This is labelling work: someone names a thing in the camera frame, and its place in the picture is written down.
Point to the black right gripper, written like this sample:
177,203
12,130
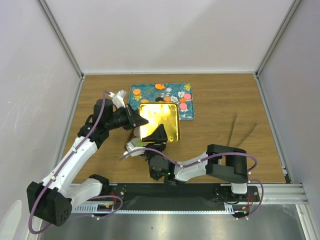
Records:
159,135

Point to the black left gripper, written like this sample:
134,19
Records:
132,118

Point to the gold cookie tin box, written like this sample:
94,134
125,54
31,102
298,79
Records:
131,136

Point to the green round cookie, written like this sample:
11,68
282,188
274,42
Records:
139,144

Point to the gold tin lid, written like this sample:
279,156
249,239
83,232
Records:
158,113

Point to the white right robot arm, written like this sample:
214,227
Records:
218,161

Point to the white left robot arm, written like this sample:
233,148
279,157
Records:
53,199

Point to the white paper cup top-left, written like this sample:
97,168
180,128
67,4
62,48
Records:
136,132

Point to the orange round cookie top-left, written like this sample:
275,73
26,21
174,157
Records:
136,92

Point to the white paper cup bottom-left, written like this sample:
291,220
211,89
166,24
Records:
131,145

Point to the black round cookie centre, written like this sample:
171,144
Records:
159,99

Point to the pink round cookie lower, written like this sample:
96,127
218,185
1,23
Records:
183,106

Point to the pink round cookie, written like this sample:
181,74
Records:
187,96
183,106

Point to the orange round cookie centre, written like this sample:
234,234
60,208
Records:
167,99

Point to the orange fish cookie top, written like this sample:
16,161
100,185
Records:
159,86

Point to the pink round cookie right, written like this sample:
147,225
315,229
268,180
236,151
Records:
187,96

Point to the teal floral serving tray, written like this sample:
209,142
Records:
178,93

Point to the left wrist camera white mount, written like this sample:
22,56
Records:
118,99

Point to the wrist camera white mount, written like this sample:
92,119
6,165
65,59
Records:
138,151
118,99

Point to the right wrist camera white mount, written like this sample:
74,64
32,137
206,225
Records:
138,151

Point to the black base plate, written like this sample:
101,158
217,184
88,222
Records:
186,197

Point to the white cable duct left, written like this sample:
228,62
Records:
94,207

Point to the white cable duct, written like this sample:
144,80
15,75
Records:
240,207
94,207

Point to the white cable duct right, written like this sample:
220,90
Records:
240,207

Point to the aluminium frame post left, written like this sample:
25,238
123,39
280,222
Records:
45,8

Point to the aluminium frame post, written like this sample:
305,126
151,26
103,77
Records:
279,33
45,8

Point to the aluminium frame post right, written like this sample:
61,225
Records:
279,33

